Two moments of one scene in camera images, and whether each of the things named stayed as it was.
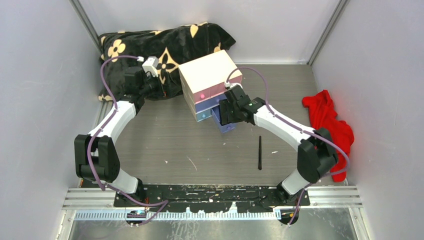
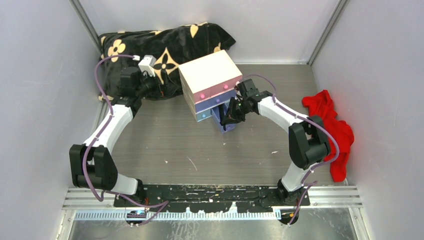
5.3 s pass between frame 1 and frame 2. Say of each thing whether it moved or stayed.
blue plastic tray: stayed
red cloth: stayed
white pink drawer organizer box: stayed
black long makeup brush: moved
